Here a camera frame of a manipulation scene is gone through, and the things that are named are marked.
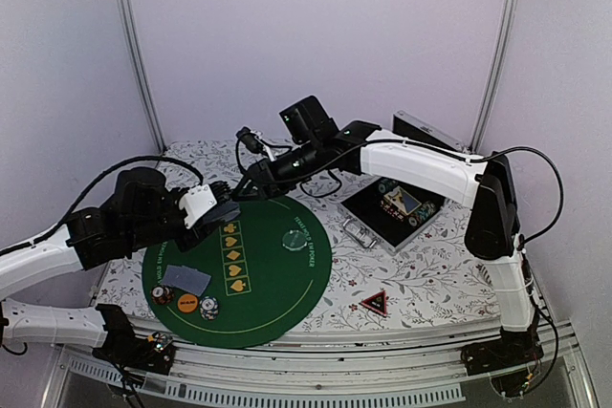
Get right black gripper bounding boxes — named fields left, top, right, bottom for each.
left=232, top=139, right=324, bottom=201

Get blue backed cards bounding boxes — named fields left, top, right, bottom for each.
left=203, top=201, right=240, bottom=225

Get dark red chip stack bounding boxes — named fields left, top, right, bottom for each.
left=150, top=285, right=175, bottom=306

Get orange big blind button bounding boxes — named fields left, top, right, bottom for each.
left=177, top=293, right=199, bottom=314

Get row of poker chips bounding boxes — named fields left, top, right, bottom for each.
left=377, top=178, right=398, bottom=195

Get dealt cards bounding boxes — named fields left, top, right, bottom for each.
left=160, top=265, right=189, bottom=290

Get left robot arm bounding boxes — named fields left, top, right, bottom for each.
left=1, top=156, right=225, bottom=364

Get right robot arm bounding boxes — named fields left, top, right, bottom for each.
left=232, top=96, right=539, bottom=366

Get clear dealer button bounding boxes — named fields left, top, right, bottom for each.
left=281, top=229, right=308, bottom=252

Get round green poker mat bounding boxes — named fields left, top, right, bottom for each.
left=142, top=197, right=332, bottom=349

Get aluminium poker chip case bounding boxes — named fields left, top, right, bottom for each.
left=339, top=111, right=469, bottom=255

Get boxed card deck in case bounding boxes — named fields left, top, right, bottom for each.
left=381, top=186, right=422, bottom=221

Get red black triangular button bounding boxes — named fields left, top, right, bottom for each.
left=360, top=290, right=388, bottom=317

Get front row poker chips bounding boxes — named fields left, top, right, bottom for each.
left=407, top=202, right=438, bottom=228

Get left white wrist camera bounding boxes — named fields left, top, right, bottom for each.
left=178, top=184, right=219, bottom=229

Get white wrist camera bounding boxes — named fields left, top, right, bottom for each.
left=236, top=126, right=276, bottom=161
left=178, top=184, right=219, bottom=229

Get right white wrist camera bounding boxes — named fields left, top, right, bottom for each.
left=236, top=126, right=276, bottom=161

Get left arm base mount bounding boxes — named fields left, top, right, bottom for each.
left=92, top=332, right=176, bottom=376

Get left aluminium frame post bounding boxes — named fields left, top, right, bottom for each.
left=117, top=0, right=166, bottom=153

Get aluminium frame post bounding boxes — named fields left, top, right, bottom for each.
left=117, top=0, right=166, bottom=153
left=470, top=0, right=519, bottom=152

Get right aluminium frame post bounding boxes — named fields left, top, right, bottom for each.
left=470, top=0, right=519, bottom=152

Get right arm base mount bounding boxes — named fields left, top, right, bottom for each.
left=460, top=330, right=544, bottom=376

